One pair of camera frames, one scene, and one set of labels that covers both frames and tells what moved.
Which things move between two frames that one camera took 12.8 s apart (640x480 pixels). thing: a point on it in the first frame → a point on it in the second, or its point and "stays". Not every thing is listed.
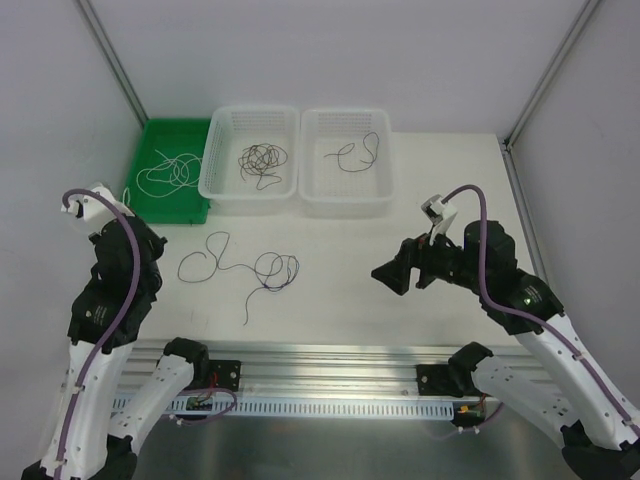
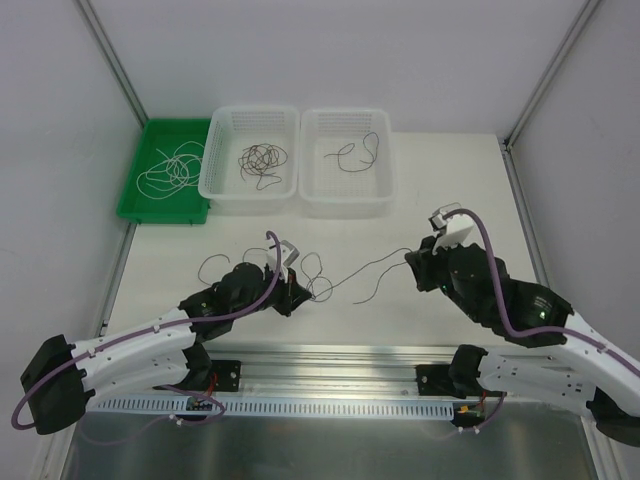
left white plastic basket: [251, 161] stays
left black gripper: [100, 236] → [288, 298]
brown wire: [259, 158] stays
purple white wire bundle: [238, 264] → [255, 248]
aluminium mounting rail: [337, 371] stays
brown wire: [258, 158] stays
